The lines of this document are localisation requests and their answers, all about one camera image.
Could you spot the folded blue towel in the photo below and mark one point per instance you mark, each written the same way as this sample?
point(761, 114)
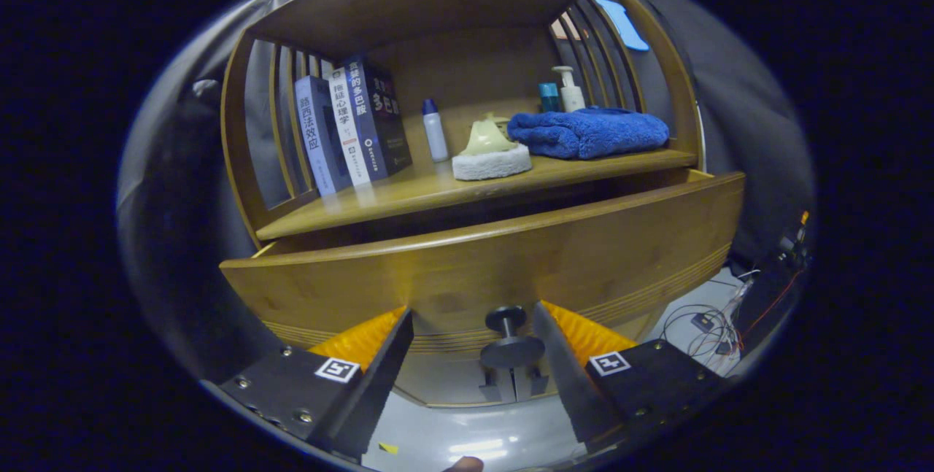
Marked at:
point(591, 133)

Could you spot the white pump bottle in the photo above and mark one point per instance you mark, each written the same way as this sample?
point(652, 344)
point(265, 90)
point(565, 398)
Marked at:
point(571, 96)

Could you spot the dark navy book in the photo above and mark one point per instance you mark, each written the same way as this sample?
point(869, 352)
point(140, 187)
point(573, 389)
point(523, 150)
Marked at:
point(383, 118)

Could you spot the beige ceramic lidded cup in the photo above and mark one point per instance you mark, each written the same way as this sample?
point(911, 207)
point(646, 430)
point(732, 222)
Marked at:
point(500, 119)

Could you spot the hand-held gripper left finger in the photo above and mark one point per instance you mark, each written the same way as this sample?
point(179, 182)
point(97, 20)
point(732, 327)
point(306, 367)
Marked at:
point(365, 392)

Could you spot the black drawer knob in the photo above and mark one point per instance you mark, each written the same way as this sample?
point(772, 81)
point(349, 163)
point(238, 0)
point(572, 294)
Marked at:
point(511, 348)

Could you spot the yellow tape piece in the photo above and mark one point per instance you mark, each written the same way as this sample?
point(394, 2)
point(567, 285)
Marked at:
point(388, 448)

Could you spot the light blue book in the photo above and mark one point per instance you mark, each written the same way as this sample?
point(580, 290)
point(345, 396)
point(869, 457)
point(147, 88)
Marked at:
point(317, 136)

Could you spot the wooden countertop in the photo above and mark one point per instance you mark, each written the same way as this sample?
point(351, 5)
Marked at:
point(408, 195)

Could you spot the black equipment case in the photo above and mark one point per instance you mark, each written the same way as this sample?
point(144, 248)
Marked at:
point(766, 304)

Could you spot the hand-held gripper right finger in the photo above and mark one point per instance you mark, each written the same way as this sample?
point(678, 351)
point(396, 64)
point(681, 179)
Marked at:
point(573, 384)

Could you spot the white bottle with blue cap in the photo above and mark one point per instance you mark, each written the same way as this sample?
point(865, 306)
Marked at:
point(435, 136)

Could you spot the pale green scrub brush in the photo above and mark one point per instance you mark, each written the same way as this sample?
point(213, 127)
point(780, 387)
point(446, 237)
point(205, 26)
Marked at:
point(490, 158)

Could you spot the teal bottle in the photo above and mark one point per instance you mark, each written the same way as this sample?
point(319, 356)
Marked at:
point(549, 98)

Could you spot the white spine book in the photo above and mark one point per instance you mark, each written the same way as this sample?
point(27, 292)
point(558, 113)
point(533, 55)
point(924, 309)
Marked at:
point(349, 125)

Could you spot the wooden drawer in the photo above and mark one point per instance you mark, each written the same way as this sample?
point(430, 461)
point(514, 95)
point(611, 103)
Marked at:
point(511, 253)

